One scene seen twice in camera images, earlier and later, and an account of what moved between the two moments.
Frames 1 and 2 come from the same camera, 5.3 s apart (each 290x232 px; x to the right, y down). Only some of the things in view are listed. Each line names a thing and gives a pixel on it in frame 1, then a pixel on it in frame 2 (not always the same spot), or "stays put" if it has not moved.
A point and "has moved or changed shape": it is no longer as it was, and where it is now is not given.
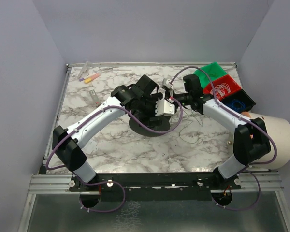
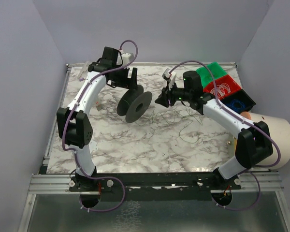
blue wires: [237, 105] stays put
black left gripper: [152, 118] -> [132, 78]
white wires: [221, 90] stays put
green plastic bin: [214, 70] stays put
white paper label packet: [91, 146] stays put
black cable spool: [157, 123] has moved or changed shape
